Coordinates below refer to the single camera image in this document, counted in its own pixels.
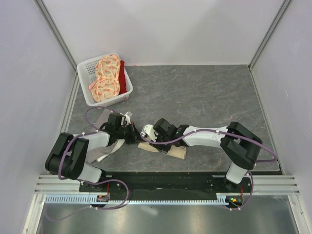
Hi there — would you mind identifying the grey cloth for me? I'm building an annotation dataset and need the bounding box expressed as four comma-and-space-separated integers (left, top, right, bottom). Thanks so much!
86, 108, 112, 163

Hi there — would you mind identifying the beige cloth napkin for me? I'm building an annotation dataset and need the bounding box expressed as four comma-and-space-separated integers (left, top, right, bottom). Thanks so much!
138, 142, 187, 159

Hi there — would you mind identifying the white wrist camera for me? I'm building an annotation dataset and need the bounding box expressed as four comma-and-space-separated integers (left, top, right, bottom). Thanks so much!
122, 111, 133, 126
141, 124, 157, 142

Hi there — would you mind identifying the orange floral cloth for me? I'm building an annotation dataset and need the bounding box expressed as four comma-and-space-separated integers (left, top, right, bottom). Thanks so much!
89, 54, 121, 102

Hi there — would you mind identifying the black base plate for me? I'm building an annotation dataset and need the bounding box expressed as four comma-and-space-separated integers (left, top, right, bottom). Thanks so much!
78, 170, 252, 195

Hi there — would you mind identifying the red cloth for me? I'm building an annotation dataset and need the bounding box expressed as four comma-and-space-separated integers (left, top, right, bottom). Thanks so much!
118, 60, 127, 95

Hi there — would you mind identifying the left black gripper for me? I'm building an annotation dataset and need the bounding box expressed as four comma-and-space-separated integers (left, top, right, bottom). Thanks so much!
116, 121, 146, 145

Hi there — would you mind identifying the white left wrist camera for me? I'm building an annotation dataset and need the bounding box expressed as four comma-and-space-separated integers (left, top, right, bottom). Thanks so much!
122, 111, 133, 126

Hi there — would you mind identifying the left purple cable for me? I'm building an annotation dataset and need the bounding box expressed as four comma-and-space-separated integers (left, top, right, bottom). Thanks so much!
45, 106, 125, 221

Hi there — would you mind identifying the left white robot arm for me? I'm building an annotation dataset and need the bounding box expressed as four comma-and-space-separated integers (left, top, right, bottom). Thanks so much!
45, 112, 141, 192

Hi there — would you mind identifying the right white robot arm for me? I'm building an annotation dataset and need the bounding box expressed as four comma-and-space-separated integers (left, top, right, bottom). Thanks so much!
141, 118, 263, 192

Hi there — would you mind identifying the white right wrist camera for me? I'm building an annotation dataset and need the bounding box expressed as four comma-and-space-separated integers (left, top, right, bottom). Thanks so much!
141, 124, 157, 142

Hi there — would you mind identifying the slotted cable duct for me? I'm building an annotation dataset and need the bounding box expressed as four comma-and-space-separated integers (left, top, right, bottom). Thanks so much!
45, 194, 229, 205

